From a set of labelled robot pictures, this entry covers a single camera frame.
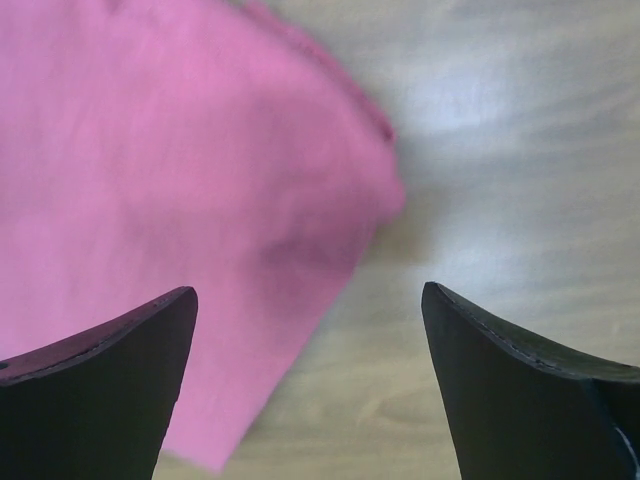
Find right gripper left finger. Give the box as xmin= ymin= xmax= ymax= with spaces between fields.
xmin=1 ymin=287 xmax=198 ymax=480

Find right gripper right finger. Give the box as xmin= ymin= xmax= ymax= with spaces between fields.
xmin=421 ymin=282 xmax=639 ymax=480

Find pink red t shirt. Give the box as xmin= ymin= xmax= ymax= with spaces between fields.
xmin=1 ymin=1 xmax=405 ymax=471

